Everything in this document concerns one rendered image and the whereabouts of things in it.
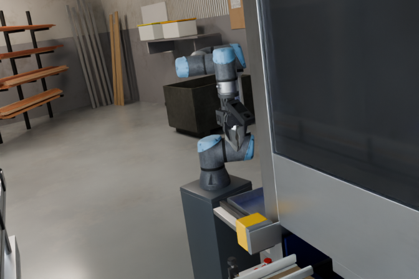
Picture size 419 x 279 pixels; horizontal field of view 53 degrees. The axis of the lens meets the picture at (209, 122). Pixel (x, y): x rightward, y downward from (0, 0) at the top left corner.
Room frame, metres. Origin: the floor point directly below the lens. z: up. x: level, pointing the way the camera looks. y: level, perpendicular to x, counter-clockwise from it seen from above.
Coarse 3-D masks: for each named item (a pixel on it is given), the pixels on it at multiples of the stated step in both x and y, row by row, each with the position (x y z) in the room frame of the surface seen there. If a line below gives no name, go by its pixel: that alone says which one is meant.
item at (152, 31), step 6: (144, 24) 7.50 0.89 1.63; (150, 24) 7.39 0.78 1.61; (156, 24) 7.38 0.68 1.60; (144, 30) 7.55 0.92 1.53; (150, 30) 7.38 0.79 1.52; (156, 30) 7.37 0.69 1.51; (162, 30) 7.44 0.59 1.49; (144, 36) 7.58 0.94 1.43; (150, 36) 7.40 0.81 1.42; (156, 36) 7.35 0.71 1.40; (162, 36) 7.43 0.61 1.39
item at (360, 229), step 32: (288, 160) 0.92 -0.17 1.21; (288, 192) 0.93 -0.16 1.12; (320, 192) 0.82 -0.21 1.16; (352, 192) 0.73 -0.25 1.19; (288, 224) 0.94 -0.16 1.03; (320, 224) 0.83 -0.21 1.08; (352, 224) 0.74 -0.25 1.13; (384, 224) 0.67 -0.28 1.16; (416, 224) 0.61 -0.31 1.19; (352, 256) 0.74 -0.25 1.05; (384, 256) 0.67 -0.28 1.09; (416, 256) 0.61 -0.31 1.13
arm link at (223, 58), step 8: (224, 48) 1.44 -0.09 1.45; (232, 48) 1.43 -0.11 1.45; (216, 56) 1.41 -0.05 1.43; (224, 56) 1.40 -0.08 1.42; (232, 56) 1.41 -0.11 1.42; (216, 64) 1.41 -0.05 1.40; (224, 64) 1.40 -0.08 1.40; (232, 64) 1.41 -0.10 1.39; (216, 72) 1.42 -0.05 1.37; (224, 72) 1.40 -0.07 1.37; (232, 72) 1.40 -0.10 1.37; (216, 80) 1.43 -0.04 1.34; (224, 80) 1.40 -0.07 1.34; (232, 80) 1.40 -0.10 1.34
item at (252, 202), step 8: (248, 192) 1.44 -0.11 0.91; (256, 192) 1.46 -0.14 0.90; (232, 200) 1.42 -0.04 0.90; (240, 200) 1.43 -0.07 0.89; (248, 200) 1.44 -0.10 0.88; (256, 200) 1.43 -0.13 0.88; (240, 208) 1.32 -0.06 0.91; (248, 208) 1.37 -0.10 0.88; (256, 208) 1.37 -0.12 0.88; (264, 208) 1.36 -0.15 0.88; (264, 216) 1.30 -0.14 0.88
